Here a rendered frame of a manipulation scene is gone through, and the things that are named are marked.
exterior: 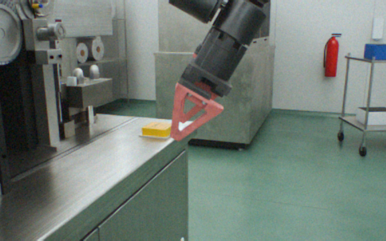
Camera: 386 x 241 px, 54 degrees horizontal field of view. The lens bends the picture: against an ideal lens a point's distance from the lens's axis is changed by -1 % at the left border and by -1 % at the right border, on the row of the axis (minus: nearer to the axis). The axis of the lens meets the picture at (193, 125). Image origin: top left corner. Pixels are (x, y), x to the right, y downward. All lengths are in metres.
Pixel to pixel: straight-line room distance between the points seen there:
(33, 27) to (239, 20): 0.54
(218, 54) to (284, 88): 4.84
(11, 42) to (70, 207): 0.42
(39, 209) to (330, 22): 4.85
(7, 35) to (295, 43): 4.61
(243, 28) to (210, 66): 0.07
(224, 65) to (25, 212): 0.39
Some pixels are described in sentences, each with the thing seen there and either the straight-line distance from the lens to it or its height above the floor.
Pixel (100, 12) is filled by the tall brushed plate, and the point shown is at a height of 1.25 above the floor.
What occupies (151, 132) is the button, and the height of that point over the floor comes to 0.91.
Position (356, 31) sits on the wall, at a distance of 5.28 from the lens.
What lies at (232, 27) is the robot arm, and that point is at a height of 1.19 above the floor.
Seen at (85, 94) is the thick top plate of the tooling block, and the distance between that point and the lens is 1.08.
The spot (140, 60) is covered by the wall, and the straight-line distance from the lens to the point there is 5.91.
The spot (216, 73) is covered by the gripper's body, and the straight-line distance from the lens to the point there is 0.52.
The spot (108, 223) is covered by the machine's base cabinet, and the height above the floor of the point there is 0.80.
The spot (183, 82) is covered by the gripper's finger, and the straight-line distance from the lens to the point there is 0.48.
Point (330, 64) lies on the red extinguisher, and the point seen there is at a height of 0.71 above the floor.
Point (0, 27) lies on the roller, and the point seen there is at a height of 1.19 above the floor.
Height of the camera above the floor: 1.19
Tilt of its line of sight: 15 degrees down
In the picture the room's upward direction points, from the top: straight up
